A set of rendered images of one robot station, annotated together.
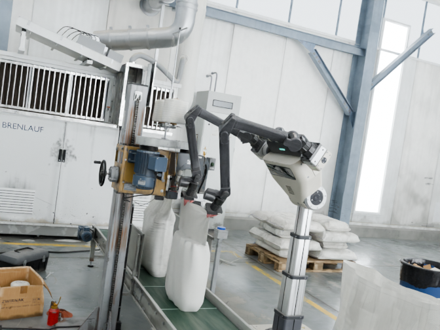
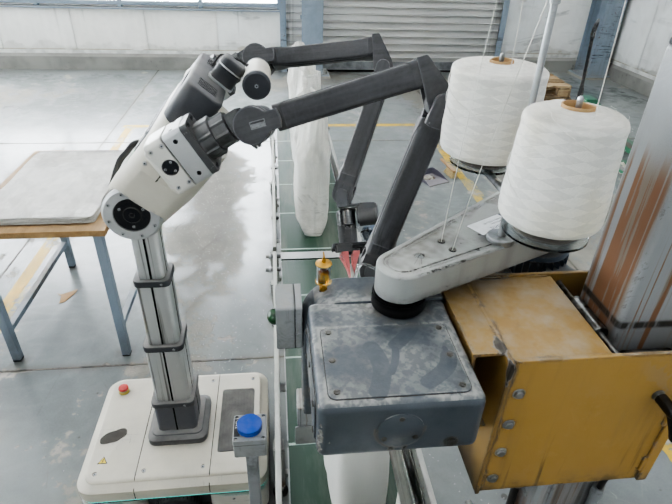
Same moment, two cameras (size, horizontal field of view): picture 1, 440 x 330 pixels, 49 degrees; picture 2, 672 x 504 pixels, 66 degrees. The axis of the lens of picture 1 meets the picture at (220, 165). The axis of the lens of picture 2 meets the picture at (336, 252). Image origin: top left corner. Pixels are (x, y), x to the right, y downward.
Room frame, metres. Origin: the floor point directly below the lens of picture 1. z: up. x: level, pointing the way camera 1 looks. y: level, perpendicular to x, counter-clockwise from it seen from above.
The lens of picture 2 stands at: (4.11, 0.36, 1.87)
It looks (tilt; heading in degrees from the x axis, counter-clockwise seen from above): 32 degrees down; 197
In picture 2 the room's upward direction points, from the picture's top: 2 degrees clockwise
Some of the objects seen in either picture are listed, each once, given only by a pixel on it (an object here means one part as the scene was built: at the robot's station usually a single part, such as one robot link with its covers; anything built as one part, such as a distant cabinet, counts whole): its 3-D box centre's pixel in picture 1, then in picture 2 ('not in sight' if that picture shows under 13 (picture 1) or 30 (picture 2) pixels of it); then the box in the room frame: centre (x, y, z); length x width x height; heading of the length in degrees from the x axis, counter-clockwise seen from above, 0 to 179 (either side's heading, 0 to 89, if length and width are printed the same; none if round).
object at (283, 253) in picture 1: (279, 247); not in sight; (6.11, -0.92, 0.20); 0.66 x 0.44 x 0.12; 25
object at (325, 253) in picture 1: (329, 253); not in sight; (6.23, -1.59, 0.20); 0.67 x 0.43 x 0.15; 115
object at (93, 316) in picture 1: (90, 319); not in sight; (3.26, 0.74, 0.10); 0.50 x 0.42 x 0.20; 25
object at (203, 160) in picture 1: (184, 169); (377, 387); (3.49, 0.25, 1.21); 0.30 x 0.25 x 0.30; 25
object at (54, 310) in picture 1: (54, 308); not in sight; (3.32, 1.01, 0.12); 0.15 x 0.08 x 0.23; 25
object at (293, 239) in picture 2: not in sight; (305, 176); (0.86, -0.91, 0.34); 2.21 x 0.39 x 0.09; 25
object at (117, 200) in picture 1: (120, 210); (561, 472); (3.28, 0.63, 0.88); 0.12 x 0.11 x 1.74; 115
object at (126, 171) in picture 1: (140, 169); (555, 374); (3.32, 0.55, 1.18); 0.34 x 0.25 x 0.31; 115
